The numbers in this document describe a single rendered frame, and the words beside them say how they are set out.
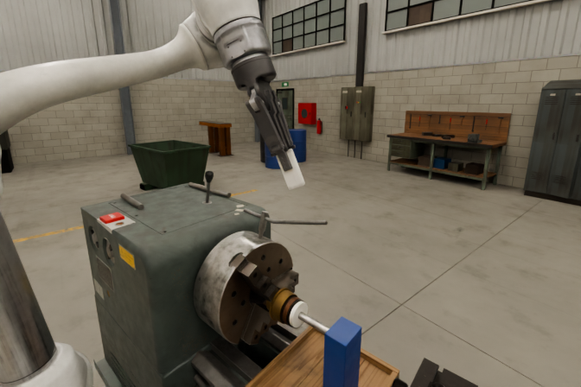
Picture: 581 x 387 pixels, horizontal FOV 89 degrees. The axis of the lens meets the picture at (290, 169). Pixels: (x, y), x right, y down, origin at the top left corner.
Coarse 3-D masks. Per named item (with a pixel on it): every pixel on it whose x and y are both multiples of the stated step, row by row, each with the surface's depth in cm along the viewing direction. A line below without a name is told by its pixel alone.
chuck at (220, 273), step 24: (240, 240) 91; (264, 240) 92; (216, 264) 85; (264, 264) 91; (288, 264) 100; (216, 288) 81; (240, 288) 84; (216, 312) 80; (240, 312) 86; (240, 336) 87
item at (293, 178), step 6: (288, 150) 53; (276, 156) 54; (294, 162) 53; (282, 168) 54; (294, 168) 53; (288, 174) 54; (294, 174) 54; (300, 174) 54; (288, 180) 54; (294, 180) 54; (300, 180) 53; (288, 186) 54; (294, 186) 54; (300, 186) 54
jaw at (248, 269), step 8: (240, 256) 85; (232, 264) 84; (240, 264) 83; (248, 264) 83; (240, 272) 82; (248, 272) 81; (256, 272) 83; (248, 280) 83; (256, 280) 83; (264, 280) 83; (256, 288) 83; (264, 288) 83; (272, 288) 84; (264, 296) 84; (272, 296) 83
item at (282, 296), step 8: (280, 296) 83; (288, 296) 83; (296, 296) 86; (272, 304) 83; (280, 304) 82; (288, 304) 81; (272, 312) 83; (280, 312) 81; (288, 312) 80; (280, 320) 82; (288, 320) 80
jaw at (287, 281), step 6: (288, 270) 100; (282, 276) 96; (288, 276) 96; (294, 276) 97; (276, 282) 93; (282, 282) 93; (288, 282) 93; (294, 282) 94; (282, 288) 90; (288, 288) 90; (294, 288) 94
